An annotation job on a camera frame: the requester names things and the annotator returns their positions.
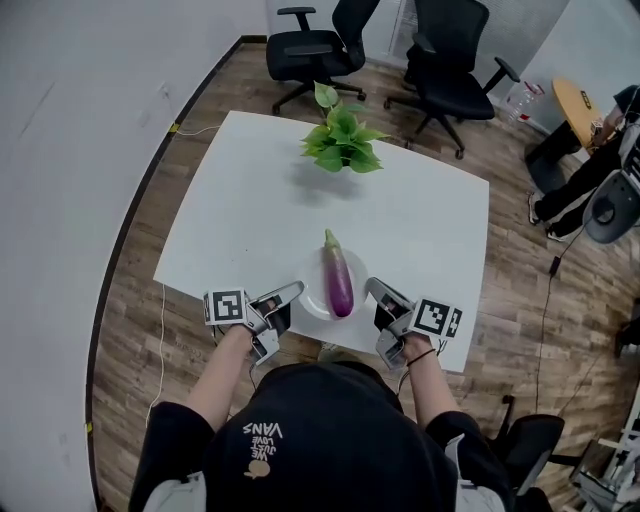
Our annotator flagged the white round plate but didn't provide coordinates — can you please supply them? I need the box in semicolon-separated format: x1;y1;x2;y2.
295;246;371;322

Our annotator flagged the person's left forearm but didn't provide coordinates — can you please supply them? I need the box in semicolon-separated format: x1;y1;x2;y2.
184;323;255;432

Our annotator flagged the green potted plant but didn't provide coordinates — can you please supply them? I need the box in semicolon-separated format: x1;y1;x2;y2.
299;81;392;175

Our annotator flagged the white metal rack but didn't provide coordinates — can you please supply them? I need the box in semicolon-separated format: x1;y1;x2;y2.
571;389;640;512

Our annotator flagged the black chair with armrest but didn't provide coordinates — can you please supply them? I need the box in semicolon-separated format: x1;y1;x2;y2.
486;394;586;512

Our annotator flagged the black office chair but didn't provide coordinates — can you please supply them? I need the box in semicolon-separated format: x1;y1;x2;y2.
383;0;522;161
265;0;381;117

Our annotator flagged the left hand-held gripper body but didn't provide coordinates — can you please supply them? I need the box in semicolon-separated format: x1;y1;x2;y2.
203;287;280;367

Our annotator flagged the round wooden side table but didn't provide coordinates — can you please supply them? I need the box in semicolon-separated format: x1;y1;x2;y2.
524;76;610;195

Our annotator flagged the black floor cable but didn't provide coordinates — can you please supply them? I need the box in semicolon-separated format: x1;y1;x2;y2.
533;213;616;417

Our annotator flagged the person's olive shoe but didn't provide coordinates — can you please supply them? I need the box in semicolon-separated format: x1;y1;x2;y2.
317;342;352;365

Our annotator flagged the clear plastic bottle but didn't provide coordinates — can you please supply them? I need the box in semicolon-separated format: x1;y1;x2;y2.
503;79;547;127

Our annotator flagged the white table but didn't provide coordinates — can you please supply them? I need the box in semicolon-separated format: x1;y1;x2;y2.
152;110;491;374

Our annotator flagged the person's right forearm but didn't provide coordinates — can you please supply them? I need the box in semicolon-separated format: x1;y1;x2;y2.
401;333;464;432

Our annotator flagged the person's black shirt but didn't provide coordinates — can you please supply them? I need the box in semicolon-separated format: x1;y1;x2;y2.
128;361;512;512

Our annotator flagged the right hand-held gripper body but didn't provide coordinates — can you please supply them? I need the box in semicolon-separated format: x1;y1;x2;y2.
375;295;464;372

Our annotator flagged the purple eggplant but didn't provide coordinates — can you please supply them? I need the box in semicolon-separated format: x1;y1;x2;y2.
323;228;356;320

